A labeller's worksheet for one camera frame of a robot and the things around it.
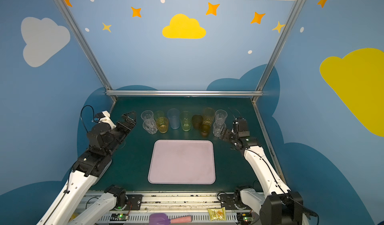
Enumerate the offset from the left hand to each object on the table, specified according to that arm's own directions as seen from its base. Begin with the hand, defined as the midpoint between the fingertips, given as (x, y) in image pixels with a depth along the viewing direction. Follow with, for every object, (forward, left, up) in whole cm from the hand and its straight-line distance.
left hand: (135, 117), depth 69 cm
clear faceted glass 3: (+25, -48, -29) cm, 61 cm away
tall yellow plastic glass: (+20, -38, -23) cm, 48 cm away
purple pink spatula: (-37, -13, -32) cm, 51 cm away
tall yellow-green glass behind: (+23, -3, -26) cm, 34 cm away
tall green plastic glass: (+19, -22, -25) cm, 39 cm away
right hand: (+3, -48, -17) cm, 51 cm away
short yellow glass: (+18, -6, -30) cm, 36 cm away
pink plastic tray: (-8, -21, -34) cm, 41 cm away
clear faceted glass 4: (+15, -44, -30) cm, 56 cm away
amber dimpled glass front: (+13, -36, -30) cm, 48 cm away
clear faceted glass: (+24, +5, -28) cm, 37 cm away
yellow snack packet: (-34, -40, -31) cm, 61 cm away
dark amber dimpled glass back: (+18, -30, -26) cm, 44 cm away
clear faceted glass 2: (+15, +3, -29) cm, 33 cm away
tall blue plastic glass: (+20, -14, -23) cm, 34 cm away
